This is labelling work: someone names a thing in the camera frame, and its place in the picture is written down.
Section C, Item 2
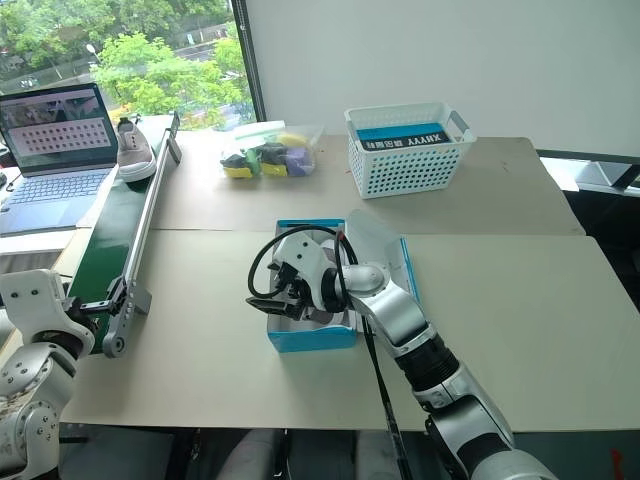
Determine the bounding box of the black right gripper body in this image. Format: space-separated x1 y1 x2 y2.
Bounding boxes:
271 261 316 322

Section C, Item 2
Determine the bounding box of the grey shoe with white sole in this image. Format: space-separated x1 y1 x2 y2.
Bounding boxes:
115 116 159 183

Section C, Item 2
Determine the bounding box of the blue and white shoebox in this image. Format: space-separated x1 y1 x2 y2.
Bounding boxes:
265 209 424 354

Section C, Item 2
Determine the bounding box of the grey rounded shape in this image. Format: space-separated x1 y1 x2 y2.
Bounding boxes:
224 429 284 480

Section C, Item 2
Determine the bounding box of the white flat panel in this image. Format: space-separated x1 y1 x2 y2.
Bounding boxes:
573 160 640 195

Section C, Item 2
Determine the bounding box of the black hanging strap cable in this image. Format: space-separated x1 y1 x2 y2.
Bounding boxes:
360 319 415 480

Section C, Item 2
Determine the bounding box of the green conveyor belt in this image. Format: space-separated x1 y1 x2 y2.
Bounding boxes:
66 111 184 359

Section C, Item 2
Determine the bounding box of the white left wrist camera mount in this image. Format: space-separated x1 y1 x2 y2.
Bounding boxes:
0 268 97 357

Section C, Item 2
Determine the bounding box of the blue and black carton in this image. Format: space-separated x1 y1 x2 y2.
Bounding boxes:
355 121 459 153

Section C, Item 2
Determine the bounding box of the open silver laptop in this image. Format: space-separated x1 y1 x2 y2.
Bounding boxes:
0 82 122 237

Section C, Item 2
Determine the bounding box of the clear bag of sponges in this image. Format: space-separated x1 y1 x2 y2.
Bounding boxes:
218 123 327 181

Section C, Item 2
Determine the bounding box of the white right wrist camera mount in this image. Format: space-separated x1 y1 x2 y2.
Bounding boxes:
272 233 332 312

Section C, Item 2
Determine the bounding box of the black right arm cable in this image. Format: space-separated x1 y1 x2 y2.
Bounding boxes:
247 226 362 321

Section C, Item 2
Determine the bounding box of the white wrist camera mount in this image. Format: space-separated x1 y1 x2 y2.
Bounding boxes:
0 268 97 357
272 233 332 312

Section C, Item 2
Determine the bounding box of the dark window frame post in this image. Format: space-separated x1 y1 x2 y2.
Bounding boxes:
229 0 267 124

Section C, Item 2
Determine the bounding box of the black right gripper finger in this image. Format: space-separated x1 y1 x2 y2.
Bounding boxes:
245 297 301 317

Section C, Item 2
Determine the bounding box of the white perforated plastic basket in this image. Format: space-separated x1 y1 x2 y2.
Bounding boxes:
343 101 477 202

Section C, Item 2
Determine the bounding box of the white side table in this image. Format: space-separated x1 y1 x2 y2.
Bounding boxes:
0 228 77 274

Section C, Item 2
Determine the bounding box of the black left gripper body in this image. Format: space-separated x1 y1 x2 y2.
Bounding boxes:
62 296 97 332

